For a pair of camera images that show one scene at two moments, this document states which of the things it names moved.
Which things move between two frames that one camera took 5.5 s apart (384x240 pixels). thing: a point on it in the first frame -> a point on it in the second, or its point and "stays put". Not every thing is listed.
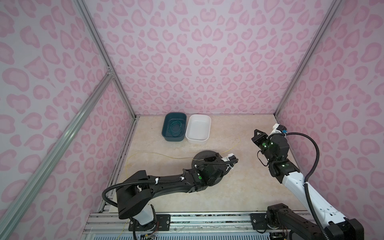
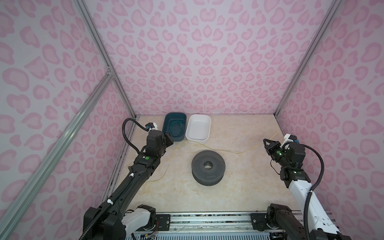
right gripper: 257,140 -> 274,145
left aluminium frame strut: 104,54 stays put
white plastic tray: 198,128 stays put
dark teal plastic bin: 174,126 stays put
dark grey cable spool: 212,162 stays put
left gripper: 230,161 -> 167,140
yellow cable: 160,157 -> 214,149
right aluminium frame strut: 334,9 stays put
